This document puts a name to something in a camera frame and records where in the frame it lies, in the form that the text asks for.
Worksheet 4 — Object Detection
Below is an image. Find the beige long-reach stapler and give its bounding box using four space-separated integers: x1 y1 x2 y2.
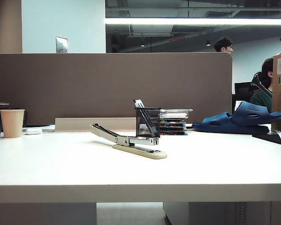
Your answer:
89 123 168 160

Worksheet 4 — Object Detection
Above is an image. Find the beige paper cup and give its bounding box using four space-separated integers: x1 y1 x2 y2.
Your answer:
0 109 25 138

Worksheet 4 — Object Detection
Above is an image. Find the person in white shirt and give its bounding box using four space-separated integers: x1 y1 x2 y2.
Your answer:
214 37 234 56

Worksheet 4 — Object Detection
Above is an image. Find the black office chair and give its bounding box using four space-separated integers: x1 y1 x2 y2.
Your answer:
251 72 273 98

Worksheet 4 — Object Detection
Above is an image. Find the blue foam slipper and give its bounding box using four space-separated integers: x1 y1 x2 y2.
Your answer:
229 101 281 128
192 112 270 135

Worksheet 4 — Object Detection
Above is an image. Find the seated person green shirt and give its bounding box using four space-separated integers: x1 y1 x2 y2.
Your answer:
249 58 274 113

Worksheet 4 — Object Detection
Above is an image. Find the black monitor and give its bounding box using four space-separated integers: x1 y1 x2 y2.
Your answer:
234 82 259 103

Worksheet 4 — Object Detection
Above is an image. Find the black desk mat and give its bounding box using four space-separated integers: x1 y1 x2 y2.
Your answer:
251 130 281 148

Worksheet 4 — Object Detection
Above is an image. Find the ceiling light strip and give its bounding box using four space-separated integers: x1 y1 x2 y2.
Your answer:
104 18 281 25

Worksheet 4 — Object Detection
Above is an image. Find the clear plastic tray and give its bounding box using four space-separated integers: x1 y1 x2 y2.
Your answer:
159 108 193 119

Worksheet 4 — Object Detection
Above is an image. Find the brown desk partition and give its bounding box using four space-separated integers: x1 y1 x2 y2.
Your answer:
0 52 233 126

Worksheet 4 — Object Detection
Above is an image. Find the small white eraser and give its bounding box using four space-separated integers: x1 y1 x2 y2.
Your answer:
25 127 43 135

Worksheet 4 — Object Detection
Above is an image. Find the metal wall switch plate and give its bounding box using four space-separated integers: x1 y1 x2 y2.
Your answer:
55 36 69 54

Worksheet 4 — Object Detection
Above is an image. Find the beige cable box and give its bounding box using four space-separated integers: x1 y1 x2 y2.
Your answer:
54 117 137 133

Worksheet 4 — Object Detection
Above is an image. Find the black mesh pen holder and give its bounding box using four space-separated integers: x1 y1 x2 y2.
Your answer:
133 99 158 137
134 107 162 139

